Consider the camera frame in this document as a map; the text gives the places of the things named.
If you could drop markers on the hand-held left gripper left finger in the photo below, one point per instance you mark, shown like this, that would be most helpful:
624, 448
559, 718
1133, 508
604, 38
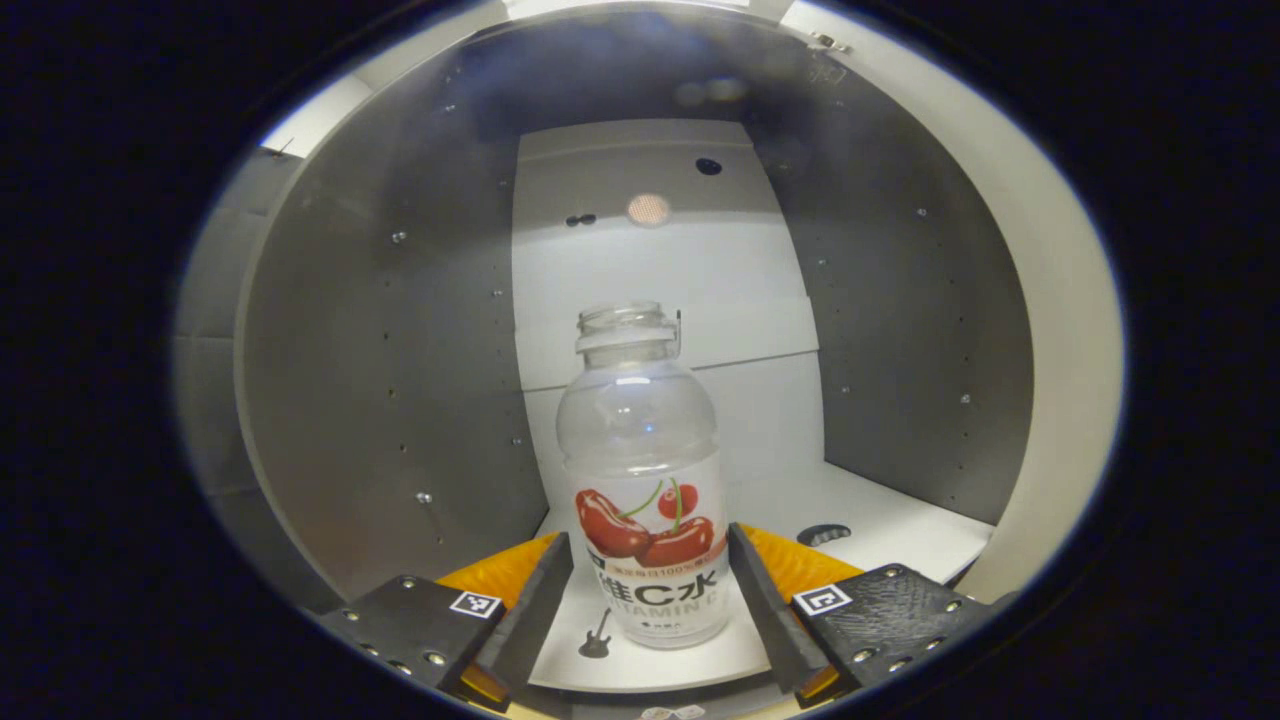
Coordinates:
535, 615

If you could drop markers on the dark grey cabinet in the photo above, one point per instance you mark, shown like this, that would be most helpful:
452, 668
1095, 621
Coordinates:
400, 350

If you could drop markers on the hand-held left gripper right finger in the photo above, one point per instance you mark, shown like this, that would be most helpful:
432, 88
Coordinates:
770, 620

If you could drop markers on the ceiling light panel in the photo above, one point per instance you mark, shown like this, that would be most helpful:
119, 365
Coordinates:
650, 6

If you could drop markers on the metal door hinge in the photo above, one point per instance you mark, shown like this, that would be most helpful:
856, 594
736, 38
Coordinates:
828, 41

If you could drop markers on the clear bottle with cherry label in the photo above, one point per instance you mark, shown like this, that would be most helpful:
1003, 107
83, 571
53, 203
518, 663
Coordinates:
640, 450

